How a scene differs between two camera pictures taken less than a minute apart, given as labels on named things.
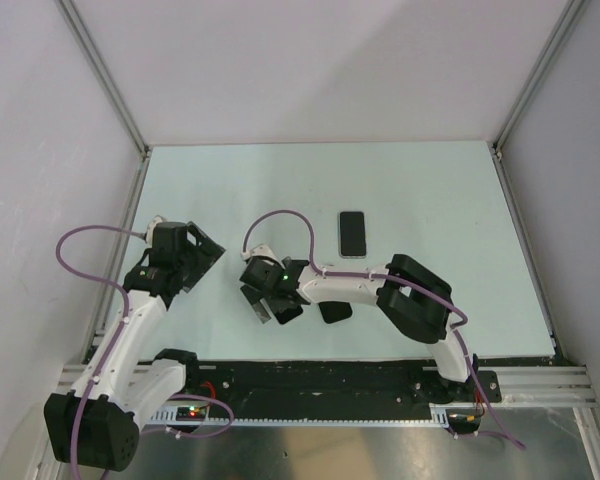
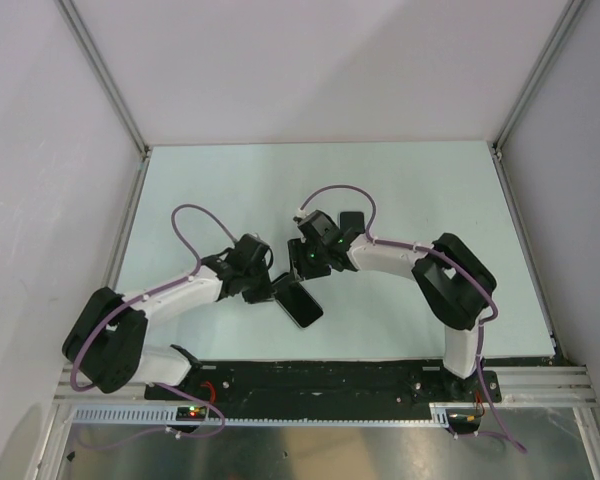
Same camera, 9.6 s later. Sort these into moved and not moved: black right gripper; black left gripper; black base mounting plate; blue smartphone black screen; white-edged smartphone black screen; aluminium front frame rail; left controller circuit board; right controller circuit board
Moved: black left gripper; white-edged smartphone black screen; black right gripper
Not moved: right controller circuit board; left controller circuit board; black base mounting plate; aluminium front frame rail; blue smartphone black screen
